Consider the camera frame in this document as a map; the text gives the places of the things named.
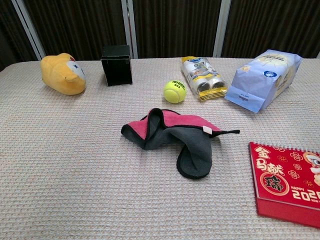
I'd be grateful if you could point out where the pink and grey microfibre towel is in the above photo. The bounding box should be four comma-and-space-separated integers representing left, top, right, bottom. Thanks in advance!
120, 107, 241, 180

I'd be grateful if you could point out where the yellow tennis ball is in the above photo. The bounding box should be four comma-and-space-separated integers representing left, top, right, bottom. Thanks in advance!
163, 79, 187, 104

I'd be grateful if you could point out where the yellow white roll pack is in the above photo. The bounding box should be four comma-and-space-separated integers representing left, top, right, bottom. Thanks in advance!
181, 56, 228, 103

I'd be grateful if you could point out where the black open box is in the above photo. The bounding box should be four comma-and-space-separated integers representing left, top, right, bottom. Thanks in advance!
100, 44, 133, 87

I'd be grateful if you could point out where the beige woven tablecloth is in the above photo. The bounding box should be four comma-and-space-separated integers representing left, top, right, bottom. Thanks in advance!
0, 57, 320, 240

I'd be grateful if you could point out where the light blue paper bag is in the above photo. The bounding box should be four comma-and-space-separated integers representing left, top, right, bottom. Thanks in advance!
224, 49, 303, 114

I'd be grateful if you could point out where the yellow plush toy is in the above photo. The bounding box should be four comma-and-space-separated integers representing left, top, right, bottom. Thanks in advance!
39, 52, 87, 96

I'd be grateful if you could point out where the red desk calendar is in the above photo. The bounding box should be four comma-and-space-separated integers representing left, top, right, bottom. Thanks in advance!
248, 141, 320, 229

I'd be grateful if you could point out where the grey metal partition post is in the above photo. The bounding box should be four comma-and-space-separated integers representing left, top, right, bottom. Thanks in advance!
120, 0, 139, 60
213, 0, 232, 58
11, 0, 46, 61

